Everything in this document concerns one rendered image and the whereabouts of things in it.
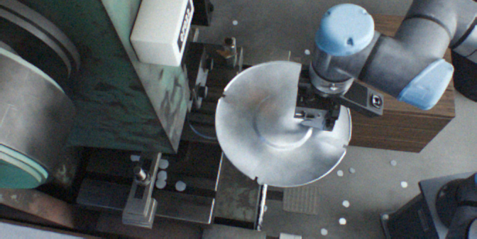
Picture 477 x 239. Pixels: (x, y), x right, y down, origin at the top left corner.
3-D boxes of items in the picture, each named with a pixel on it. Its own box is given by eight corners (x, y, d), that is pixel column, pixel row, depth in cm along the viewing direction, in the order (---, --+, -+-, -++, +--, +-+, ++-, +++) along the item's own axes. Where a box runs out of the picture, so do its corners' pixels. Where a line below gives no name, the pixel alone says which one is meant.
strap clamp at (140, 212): (169, 154, 101) (160, 137, 92) (151, 228, 94) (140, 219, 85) (143, 150, 102) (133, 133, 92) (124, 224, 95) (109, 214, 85)
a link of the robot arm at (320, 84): (359, 45, 72) (357, 89, 69) (353, 60, 76) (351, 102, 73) (313, 40, 73) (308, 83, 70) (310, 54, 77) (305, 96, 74)
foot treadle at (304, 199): (318, 190, 156) (320, 186, 151) (315, 218, 152) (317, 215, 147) (156, 166, 162) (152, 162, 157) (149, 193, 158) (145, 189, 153)
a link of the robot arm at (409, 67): (471, 36, 61) (396, 5, 64) (442, 99, 57) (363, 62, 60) (449, 65, 68) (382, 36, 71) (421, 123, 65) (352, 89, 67)
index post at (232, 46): (237, 57, 111) (236, 35, 103) (235, 67, 110) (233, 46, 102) (226, 56, 112) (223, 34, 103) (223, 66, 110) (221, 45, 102)
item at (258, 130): (323, 210, 87) (324, 210, 86) (192, 152, 92) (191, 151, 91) (368, 91, 98) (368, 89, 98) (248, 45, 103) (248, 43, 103)
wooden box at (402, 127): (415, 69, 188) (448, 18, 157) (419, 153, 172) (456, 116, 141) (320, 59, 192) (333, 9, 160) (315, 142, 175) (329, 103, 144)
